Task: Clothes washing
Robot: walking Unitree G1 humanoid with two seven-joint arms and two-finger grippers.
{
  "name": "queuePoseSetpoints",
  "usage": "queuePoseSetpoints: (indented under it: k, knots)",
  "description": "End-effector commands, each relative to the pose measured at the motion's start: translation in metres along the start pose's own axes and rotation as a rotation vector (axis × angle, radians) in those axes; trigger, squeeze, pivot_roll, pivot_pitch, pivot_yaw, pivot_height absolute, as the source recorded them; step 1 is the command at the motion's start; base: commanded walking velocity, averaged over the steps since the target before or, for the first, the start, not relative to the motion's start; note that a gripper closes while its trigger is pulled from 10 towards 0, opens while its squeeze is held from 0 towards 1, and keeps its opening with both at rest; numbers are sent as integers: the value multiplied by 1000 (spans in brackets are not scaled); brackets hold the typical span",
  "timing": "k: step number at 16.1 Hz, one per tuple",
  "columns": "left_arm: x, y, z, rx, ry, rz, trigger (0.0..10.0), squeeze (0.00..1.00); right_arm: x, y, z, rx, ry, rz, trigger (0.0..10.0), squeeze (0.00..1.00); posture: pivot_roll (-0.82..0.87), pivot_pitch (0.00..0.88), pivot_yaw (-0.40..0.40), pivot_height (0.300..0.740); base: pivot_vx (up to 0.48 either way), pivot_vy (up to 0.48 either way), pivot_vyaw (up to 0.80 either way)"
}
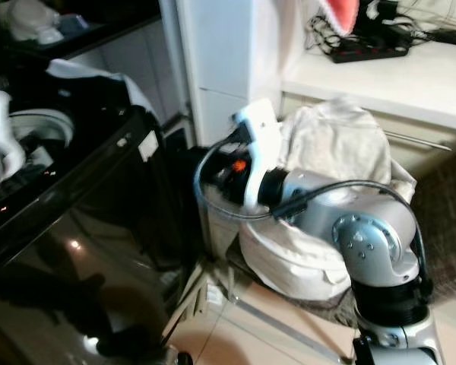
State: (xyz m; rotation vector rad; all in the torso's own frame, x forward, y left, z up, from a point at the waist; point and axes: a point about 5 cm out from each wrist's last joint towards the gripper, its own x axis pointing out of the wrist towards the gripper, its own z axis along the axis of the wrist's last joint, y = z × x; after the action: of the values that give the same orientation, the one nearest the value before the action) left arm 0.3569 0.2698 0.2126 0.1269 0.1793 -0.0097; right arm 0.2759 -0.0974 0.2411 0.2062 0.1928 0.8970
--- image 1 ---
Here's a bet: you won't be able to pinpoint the white cloth on washer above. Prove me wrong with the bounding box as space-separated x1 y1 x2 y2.
46 59 154 116

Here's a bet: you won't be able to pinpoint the white laundry bag liner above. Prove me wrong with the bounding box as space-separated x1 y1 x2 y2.
237 125 419 301

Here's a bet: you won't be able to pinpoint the silver floor rail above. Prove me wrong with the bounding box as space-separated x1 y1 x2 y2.
237 303 359 347

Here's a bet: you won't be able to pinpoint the small blue-grey item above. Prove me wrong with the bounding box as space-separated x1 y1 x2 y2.
57 13 90 36

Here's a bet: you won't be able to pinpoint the white cabinet with counter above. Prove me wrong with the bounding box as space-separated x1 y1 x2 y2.
175 0 456 183

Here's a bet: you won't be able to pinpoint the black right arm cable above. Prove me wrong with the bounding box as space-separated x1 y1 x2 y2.
275 179 428 263

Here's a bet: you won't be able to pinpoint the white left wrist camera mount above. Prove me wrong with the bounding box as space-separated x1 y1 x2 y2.
0 90 28 195

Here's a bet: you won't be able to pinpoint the dark countertop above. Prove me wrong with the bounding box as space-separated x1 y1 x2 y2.
0 0 162 56

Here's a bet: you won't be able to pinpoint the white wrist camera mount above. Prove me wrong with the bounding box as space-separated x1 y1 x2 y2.
0 90 28 195
231 99 287 214

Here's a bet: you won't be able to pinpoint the black top-load washing machine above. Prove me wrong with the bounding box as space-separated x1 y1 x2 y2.
0 72 211 365

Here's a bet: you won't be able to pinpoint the pink cloth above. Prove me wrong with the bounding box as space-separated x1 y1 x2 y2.
319 0 362 36

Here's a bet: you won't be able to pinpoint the black tangled power cables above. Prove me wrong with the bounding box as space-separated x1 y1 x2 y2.
306 0 456 54

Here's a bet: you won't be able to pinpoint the black power strip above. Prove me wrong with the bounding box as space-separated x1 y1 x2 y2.
330 32 413 65

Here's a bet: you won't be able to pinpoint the beige garment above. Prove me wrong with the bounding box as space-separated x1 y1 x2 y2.
281 97 394 187

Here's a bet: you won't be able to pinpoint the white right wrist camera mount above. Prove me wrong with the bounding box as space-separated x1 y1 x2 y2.
231 99 287 214

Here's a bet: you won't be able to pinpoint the white crumpled item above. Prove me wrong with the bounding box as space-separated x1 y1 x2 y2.
8 0 63 43

